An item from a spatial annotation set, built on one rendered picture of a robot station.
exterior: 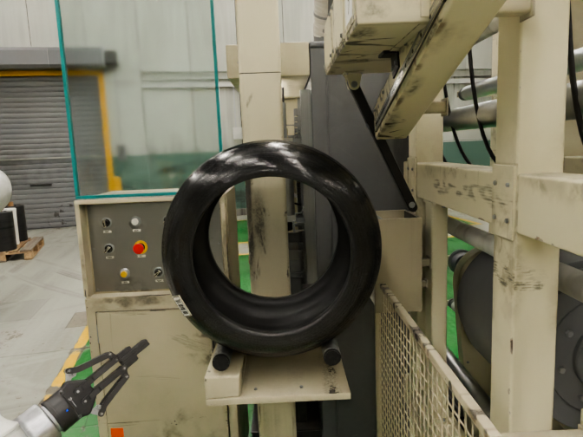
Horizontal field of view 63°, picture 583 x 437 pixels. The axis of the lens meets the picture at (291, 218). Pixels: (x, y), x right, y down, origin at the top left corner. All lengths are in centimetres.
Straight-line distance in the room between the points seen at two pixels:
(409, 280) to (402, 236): 14
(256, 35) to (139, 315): 109
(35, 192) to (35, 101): 178
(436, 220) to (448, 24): 76
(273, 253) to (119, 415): 96
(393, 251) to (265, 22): 79
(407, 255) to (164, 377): 105
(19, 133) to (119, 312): 921
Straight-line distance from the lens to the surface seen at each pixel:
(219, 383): 129
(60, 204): 1086
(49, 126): 1085
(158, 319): 192
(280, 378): 138
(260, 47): 154
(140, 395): 207
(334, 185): 114
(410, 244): 152
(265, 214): 153
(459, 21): 93
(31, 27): 1117
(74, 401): 115
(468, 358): 199
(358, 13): 93
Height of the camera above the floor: 143
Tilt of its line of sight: 8 degrees down
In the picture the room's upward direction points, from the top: 2 degrees counter-clockwise
